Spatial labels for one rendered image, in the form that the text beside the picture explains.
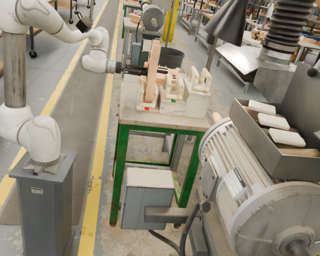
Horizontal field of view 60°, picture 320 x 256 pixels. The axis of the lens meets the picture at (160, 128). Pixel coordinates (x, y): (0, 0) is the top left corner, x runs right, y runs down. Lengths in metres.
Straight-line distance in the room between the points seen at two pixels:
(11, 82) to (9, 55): 0.13
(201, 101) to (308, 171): 1.21
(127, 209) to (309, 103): 0.63
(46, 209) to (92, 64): 0.88
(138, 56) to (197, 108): 1.83
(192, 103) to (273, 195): 1.23
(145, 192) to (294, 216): 0.45
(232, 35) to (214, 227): 0.57
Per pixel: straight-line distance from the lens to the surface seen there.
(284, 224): 0.67
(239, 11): 0.93
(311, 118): 0.79
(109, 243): 2.16
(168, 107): 1.78
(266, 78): 0.88
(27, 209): 1.77
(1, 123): 1.65
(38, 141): 1.51
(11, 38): 1.50
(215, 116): 1.12
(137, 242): 2.19
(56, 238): 1.90
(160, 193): 0.93
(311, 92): 0.80
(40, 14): 1.35
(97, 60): 1.80
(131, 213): 0.98
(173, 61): 4.19
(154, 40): 1.75
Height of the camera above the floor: 1.71
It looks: 29 degrees down
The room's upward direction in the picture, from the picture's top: 11 degrees clockwise
